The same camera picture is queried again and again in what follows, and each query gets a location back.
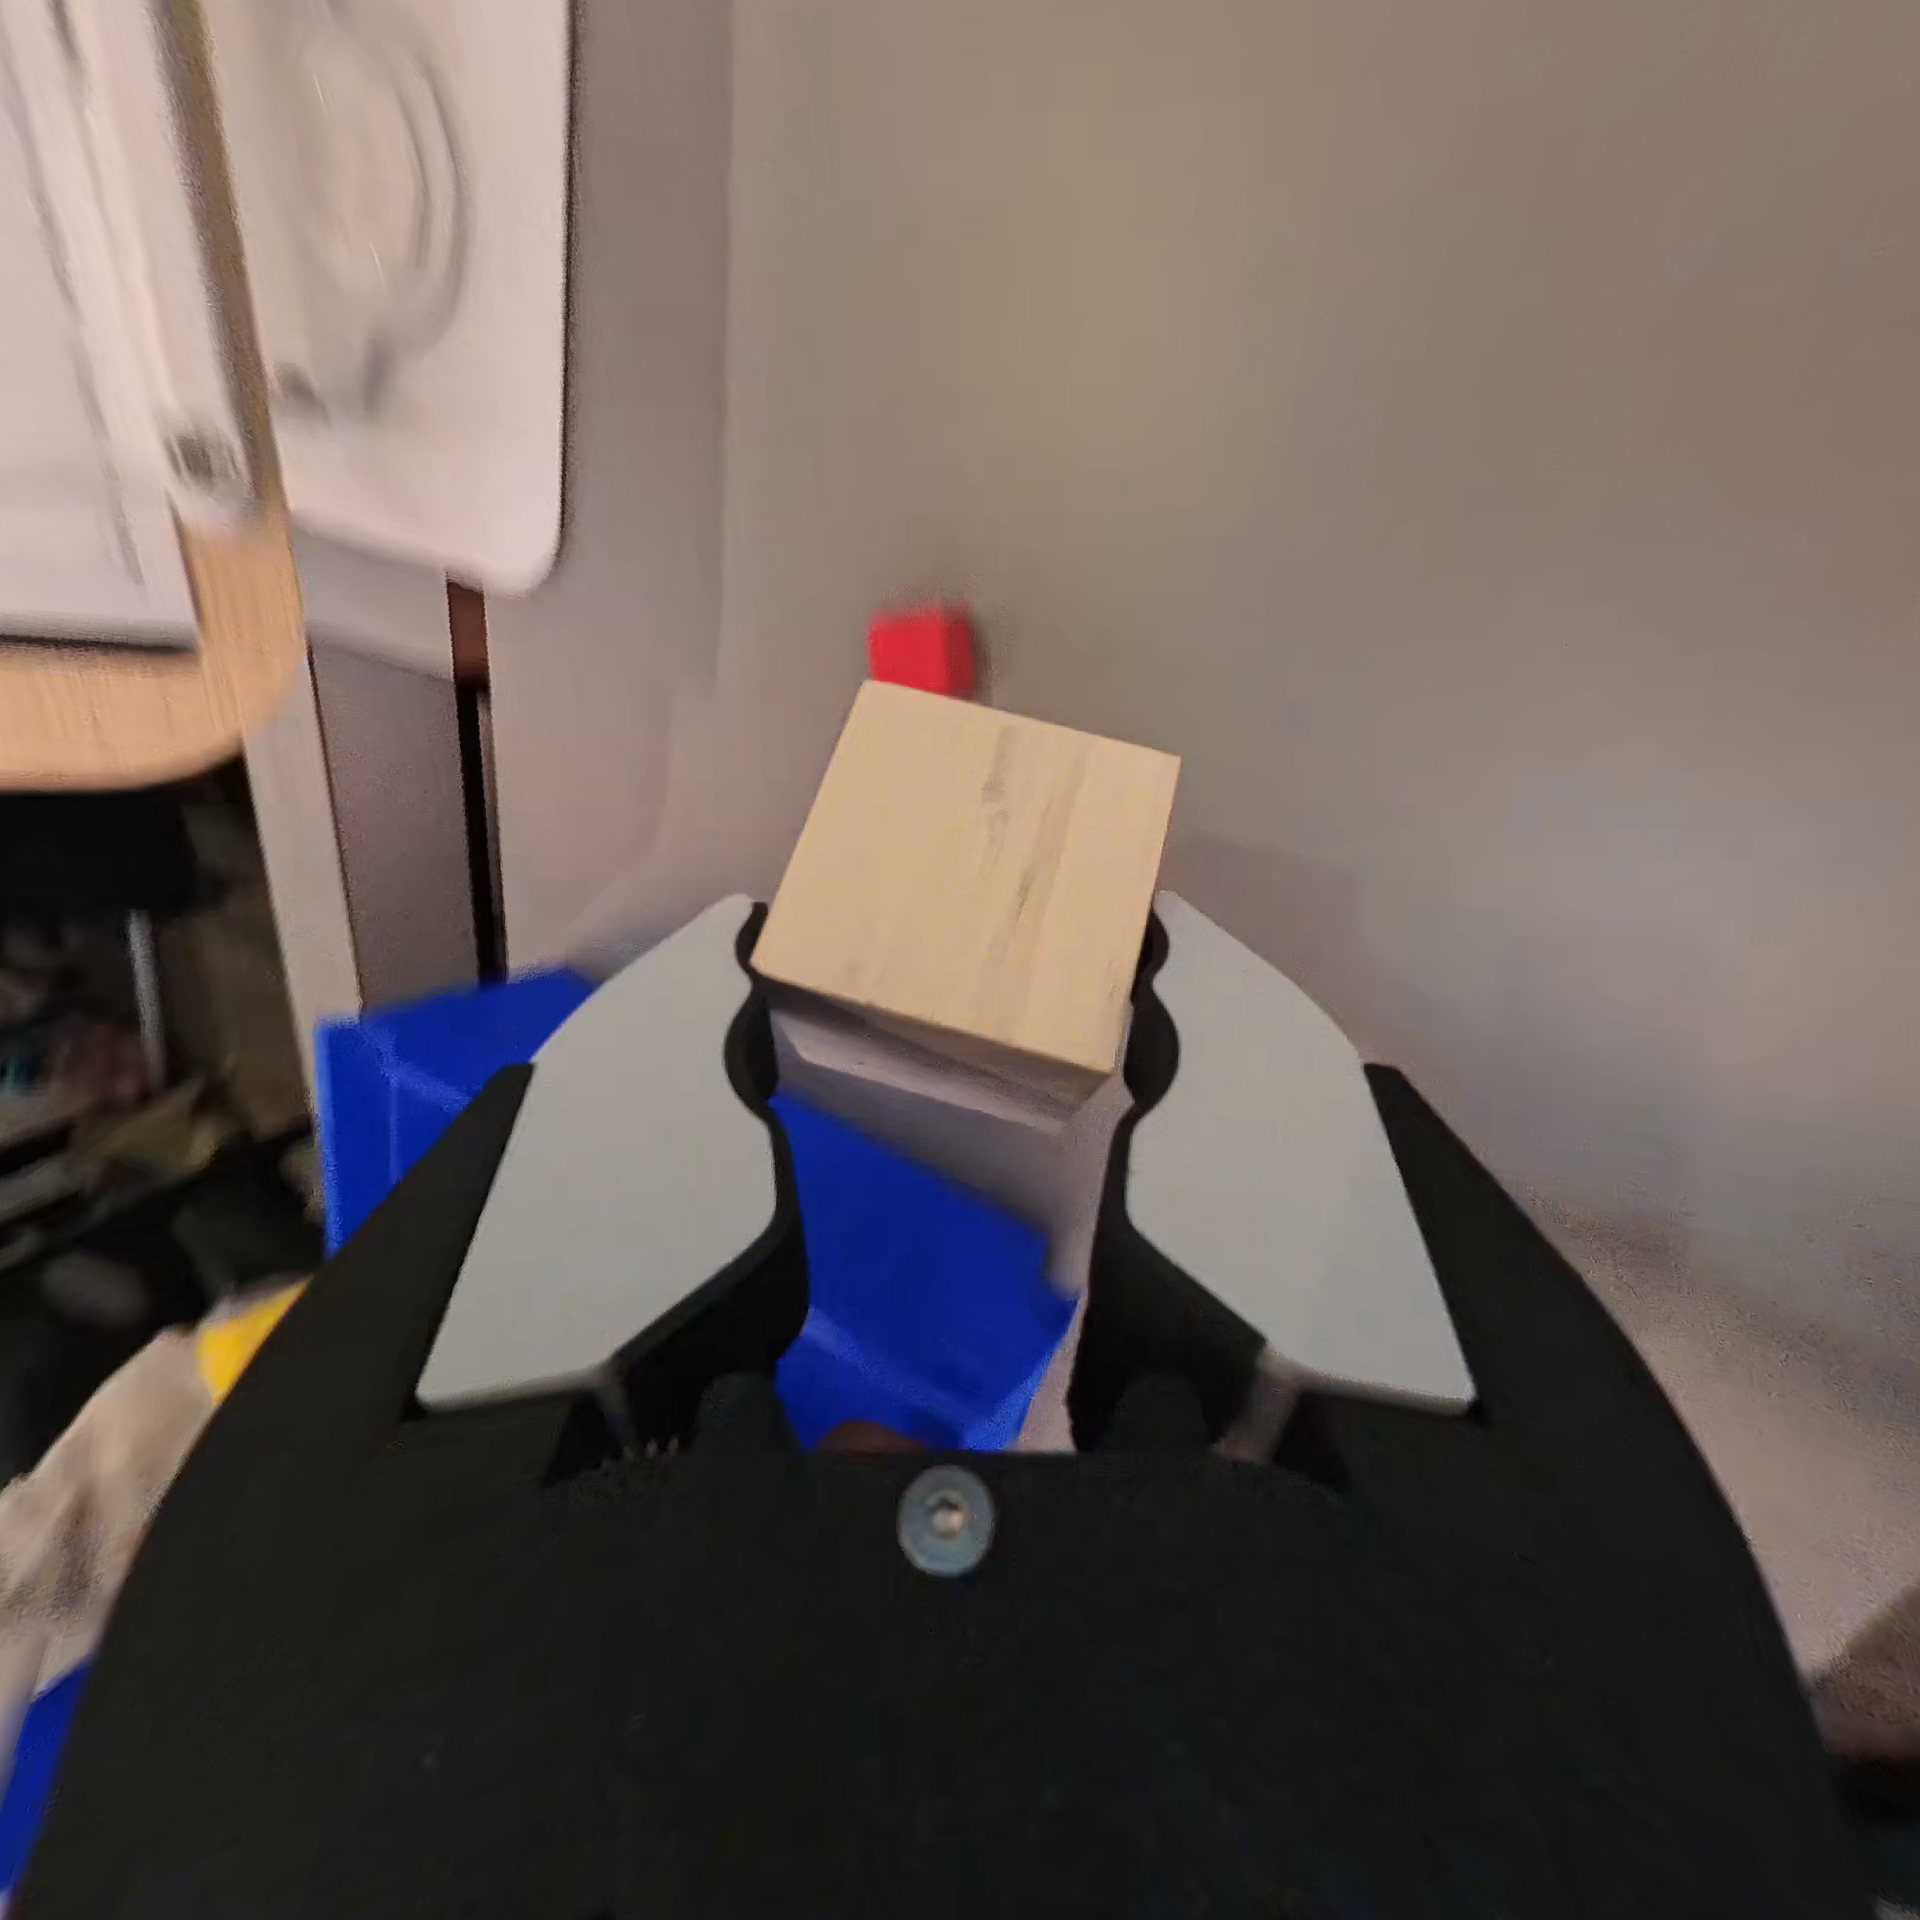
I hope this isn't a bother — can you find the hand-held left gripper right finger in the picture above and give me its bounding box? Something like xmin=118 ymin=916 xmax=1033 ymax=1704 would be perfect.
xmin=1081 ymin=892 xmax=1479 ymax=1424

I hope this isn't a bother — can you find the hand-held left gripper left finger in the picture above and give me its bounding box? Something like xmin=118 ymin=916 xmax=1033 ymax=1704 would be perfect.
xmin=416 ymin=895 xmax=812 ymax=1417

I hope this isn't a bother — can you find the blue plastic bin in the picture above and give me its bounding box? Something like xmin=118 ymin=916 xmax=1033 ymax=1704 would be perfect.
xmin=0 ymin=967 xmax=1081 ymax=1876

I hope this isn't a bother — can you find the large wooden cube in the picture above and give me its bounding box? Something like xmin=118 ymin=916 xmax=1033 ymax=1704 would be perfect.
xmin=753 ymin=681 xmax=1182 ymax=1080

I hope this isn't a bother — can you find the red wooden cube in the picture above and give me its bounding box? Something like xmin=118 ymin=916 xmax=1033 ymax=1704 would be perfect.
xmin=872 ymin=607 xmax=983 ymax=697

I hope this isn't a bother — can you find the yellow plastic bin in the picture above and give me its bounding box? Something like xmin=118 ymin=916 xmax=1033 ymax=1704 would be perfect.
xmin=198 ymin=1275 xmax=318 ymax=1397

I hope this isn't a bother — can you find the white folding stand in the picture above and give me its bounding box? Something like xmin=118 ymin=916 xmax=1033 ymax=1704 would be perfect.
xmin=198 ymin=0 xmax=572 ymax=596

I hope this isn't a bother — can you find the white instruction sheet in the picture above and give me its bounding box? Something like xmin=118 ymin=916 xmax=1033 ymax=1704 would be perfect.
xmin=0 ymin=0 xmax=256 ymax=646

